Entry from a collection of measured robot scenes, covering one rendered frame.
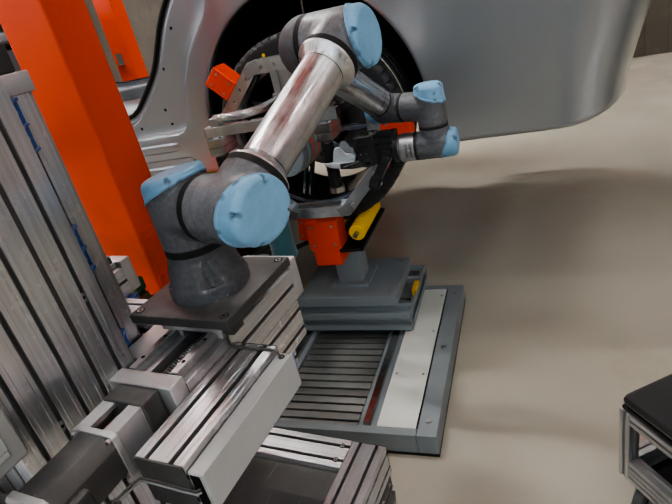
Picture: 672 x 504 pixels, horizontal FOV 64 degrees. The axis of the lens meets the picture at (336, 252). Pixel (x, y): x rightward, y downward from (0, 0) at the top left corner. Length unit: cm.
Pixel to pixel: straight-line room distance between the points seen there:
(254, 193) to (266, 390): 31
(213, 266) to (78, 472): 37
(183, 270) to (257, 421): 29
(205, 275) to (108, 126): 83
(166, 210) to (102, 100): 83
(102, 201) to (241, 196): 99
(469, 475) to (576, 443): 31
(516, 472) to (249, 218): 111
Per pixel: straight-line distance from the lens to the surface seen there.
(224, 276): 97
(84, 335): 102
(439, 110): 140
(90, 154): 171
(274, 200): 85
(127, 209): 172
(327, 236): 187
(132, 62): 501
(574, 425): 178
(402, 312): 204
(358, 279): 212
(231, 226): 82
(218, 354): 97
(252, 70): 178
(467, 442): 173
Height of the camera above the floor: 126
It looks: 25 degrees down
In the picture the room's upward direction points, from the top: 14 degrees counter-clockwise
